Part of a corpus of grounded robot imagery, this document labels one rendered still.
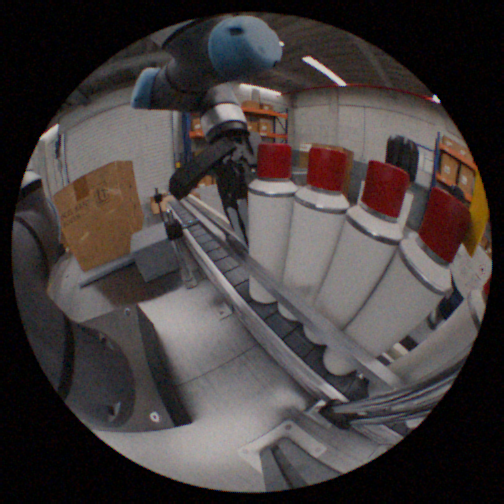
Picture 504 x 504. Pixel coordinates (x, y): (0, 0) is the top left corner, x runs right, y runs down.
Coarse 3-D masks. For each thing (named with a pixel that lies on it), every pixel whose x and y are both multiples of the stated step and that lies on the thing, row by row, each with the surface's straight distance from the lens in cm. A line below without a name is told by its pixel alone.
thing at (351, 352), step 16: (192, 208) 36; (208, 224) 27; (224, 240) 22; (240, 256) 19; (256, 272) 17; (272, 288) 16; (288, 288) 16; (288, 304) 15; (304, 304) 15; (304, 320) 15; (320, 320) 14; (320, 336) 15; (336, 336) 14; (336, 352) 15; (352, 352) 14; (368, 368) 15; (384, 368) 16; (384, 384) 16; (400, 384) 17; (416, 400) 19
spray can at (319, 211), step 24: (312, 168) 13; (336, 168) 13; (312, 192) 13; (336, 192) 14; (312, 216) 13; (336, 216) 13; (312, 240) 14; (336, 240) 15; (288, 264) 17; (312, 264) 15; (312, 288) 18; (288, 312) 21
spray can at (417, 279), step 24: (432, 192) 11; (432, 216) 11; (456, 216) 10; (408, 240) 12; (432, 240) 10; (456, 240) 11; (408, 264) 10; (432, 264) 10; (384, 288) 12; (408, 288) 11; (432, 288) 10; (360, 312) 15; (384, 312) 12; (408, 312) 11; (360, 336) 14; (384, 336) 13; (336, 360) 19
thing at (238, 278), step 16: (176, 208) 66; (208, 240) 39; (208, 256) 34; (224, 256) 33; (224, 272) 29; (240, 272) 29; (240, 288) 26; (256, 304) 24; (272, 304) 24; (272, 320) 23; (288, 336) 22; (304, 336) 22; (304, 352) 22; (320, 352) 22; (320, 368) 22; (336, 384) 22; (352, 384) 23; (352, 400) 23; (400, 432) 30
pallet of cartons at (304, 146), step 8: (304, 144) 399; (312, 144) 388; (320, 144) 377; (304, 152) 397; (344, 152) 365; (352, 152) 417; (304, 160) 396; (352, 160) 423; (304, 168) 397; (344, 184) 393; (344, 192) 408
